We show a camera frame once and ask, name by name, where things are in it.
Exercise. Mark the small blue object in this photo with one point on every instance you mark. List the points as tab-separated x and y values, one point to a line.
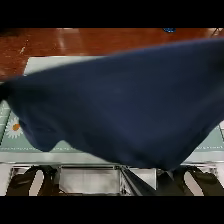
169	30

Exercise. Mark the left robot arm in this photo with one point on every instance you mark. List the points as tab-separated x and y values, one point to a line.
23	181

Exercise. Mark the silver frame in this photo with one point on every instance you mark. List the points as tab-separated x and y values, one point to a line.
90	166

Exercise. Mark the navy blue shirt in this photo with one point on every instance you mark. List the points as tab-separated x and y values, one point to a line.
133	100

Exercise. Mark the white flat sheet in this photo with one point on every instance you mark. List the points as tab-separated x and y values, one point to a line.
221	127

